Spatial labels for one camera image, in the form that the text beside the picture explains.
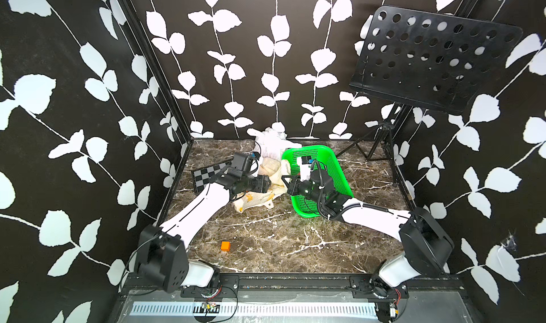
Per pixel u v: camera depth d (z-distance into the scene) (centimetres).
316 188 63
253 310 70
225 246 82
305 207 73
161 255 41
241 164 63
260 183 73
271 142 107
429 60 67
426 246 44
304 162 73
